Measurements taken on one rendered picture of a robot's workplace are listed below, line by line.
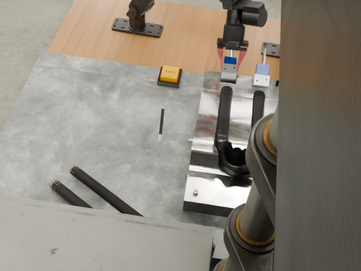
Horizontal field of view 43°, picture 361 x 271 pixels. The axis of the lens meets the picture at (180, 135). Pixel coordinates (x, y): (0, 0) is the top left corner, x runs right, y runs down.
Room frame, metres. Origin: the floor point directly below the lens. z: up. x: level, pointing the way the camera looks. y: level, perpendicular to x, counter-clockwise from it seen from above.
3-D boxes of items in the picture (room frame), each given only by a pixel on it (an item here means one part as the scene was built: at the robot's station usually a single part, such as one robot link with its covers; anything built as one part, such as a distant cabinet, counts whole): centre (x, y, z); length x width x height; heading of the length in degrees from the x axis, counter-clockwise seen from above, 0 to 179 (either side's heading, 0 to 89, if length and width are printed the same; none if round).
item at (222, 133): (0.89, -0.19, 0.92); 0.35 x 0.16 x 0.09; 175
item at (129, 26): (1.44, 0.20, 0.84); 0.20 x 0.07 x 0.08; 82
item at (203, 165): (0.88, -0.17, 0.87); 0.50 x 0.26 x 0.14; 175
